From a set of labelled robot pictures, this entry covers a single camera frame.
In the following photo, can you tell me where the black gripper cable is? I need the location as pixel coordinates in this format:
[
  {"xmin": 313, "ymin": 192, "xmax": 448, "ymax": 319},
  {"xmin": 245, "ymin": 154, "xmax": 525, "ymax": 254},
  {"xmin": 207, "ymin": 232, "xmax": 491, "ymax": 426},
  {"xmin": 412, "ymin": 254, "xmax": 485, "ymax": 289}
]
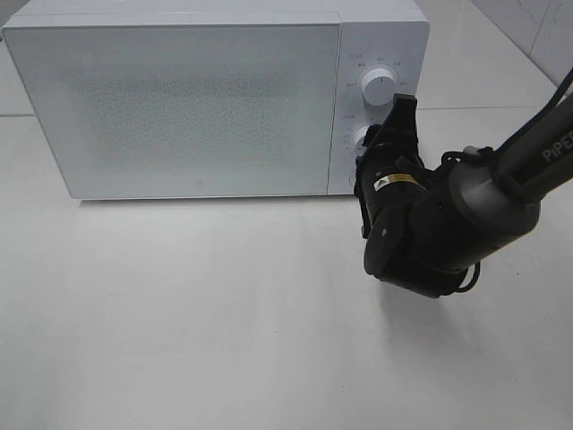
[{"xmin": 451, "ymin": 259, "xmax": 482, "ymax": 295}]

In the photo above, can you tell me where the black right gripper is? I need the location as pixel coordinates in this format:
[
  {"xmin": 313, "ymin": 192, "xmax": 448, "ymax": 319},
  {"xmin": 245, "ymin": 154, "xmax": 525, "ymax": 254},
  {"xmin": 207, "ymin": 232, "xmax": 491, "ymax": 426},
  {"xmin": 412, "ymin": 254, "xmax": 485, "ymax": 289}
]
[{"xmin": 355, "ymin": 93, "xmax": 470, "ymax": 298}]

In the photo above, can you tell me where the white microwave oven body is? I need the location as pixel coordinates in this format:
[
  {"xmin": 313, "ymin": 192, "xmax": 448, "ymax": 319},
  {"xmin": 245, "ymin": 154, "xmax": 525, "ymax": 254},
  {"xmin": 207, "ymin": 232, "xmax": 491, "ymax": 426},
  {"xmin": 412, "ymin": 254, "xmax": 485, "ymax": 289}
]
[{"xmin": 2, "ymin": 1, "xmax": 430, "ymax": 196}]

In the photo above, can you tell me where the upper white power knob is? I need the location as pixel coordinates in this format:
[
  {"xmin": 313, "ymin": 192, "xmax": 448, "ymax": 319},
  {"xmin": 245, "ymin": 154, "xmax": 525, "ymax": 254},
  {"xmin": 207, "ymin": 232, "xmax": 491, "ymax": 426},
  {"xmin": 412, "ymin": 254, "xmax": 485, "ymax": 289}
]
[{"xmin": 359, "ymin": 65, "xmax": 398, "ymax": 107}]

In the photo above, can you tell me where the white microwave door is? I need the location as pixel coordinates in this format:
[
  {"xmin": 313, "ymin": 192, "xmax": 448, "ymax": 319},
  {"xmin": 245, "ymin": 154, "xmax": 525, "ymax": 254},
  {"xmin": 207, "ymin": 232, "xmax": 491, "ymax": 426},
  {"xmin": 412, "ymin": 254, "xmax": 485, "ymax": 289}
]
[{"xmin": 4, "ymin": 25, "xmax": 339, "ymax": 200}]

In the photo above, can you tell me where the white timer knob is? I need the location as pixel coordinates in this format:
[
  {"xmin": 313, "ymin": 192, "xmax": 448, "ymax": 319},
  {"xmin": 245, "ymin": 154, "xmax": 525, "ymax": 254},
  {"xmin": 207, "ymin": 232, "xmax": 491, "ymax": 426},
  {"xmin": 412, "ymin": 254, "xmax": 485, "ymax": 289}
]
[{"xmin": 353, "ymin": 126, "xmax": 369, "ymax": 157}]

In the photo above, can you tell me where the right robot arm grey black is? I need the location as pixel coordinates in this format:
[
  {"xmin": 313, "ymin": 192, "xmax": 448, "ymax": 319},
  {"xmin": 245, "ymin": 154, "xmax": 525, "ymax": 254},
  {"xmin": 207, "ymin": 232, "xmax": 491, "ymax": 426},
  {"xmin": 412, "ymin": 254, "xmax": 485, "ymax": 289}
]
[{"xmin": 354, "ymin": 76, "xmax": 572, "ymax": 298}]

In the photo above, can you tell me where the round white door button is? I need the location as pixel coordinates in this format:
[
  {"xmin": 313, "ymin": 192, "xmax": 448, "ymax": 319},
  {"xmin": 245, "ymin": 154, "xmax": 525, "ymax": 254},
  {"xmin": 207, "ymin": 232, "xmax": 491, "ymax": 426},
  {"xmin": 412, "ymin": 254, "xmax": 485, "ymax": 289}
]
[{"xmin": 348, "ymin": 169, "xmax": 356, "ymax": 187}]

